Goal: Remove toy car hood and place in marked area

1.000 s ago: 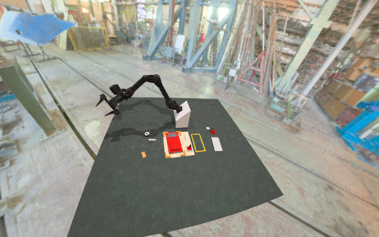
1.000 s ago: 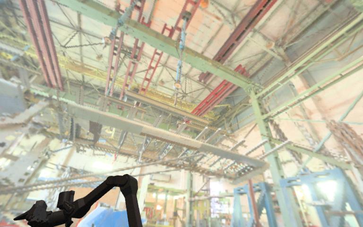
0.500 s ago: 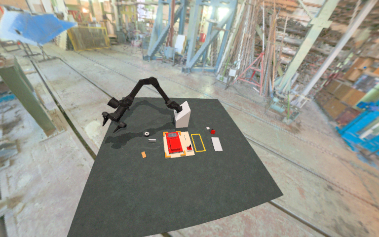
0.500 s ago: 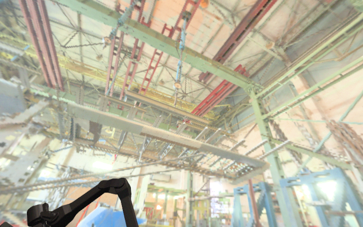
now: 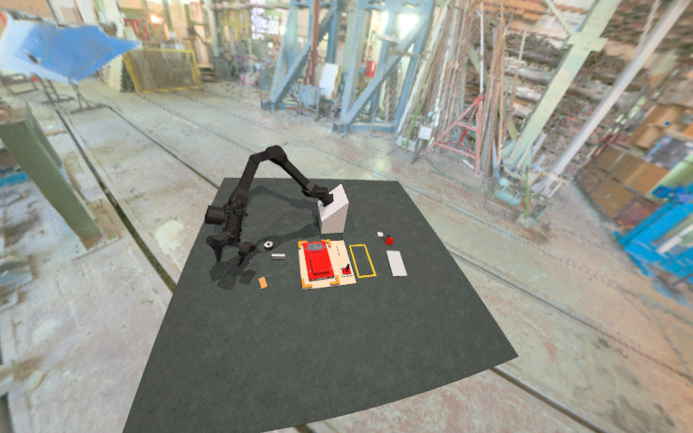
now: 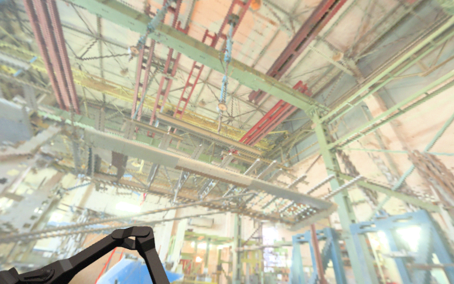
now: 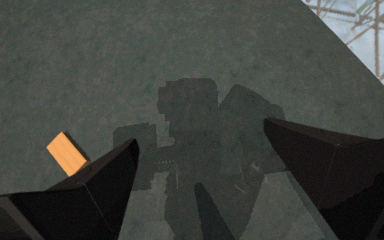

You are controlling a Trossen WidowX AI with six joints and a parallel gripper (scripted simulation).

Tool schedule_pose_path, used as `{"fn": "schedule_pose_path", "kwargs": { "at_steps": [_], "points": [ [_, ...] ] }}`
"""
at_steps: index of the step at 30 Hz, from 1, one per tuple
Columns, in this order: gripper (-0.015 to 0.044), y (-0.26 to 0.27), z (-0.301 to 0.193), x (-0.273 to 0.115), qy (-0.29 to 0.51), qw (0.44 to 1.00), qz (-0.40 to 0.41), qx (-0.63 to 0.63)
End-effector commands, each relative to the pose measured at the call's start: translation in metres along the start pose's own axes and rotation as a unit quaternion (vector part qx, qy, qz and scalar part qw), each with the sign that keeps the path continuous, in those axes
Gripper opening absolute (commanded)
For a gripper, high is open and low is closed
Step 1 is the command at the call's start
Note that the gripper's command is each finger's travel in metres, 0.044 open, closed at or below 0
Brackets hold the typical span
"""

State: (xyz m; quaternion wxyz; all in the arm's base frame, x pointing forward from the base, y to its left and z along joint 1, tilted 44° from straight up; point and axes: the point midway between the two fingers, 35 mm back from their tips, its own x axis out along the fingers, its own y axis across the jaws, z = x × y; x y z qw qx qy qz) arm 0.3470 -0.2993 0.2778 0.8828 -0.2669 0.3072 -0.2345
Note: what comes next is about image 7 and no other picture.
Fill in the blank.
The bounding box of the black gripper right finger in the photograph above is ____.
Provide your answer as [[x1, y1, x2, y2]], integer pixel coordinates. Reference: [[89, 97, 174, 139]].
[[263, 117, 384, 240]]

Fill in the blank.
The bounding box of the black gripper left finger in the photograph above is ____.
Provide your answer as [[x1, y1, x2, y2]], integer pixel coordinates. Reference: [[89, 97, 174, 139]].
[[0, 138, 139, 240]]

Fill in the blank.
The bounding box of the orange wooden block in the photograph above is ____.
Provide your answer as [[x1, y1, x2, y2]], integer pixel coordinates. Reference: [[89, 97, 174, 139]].
[[47, 132, 90, 176]]

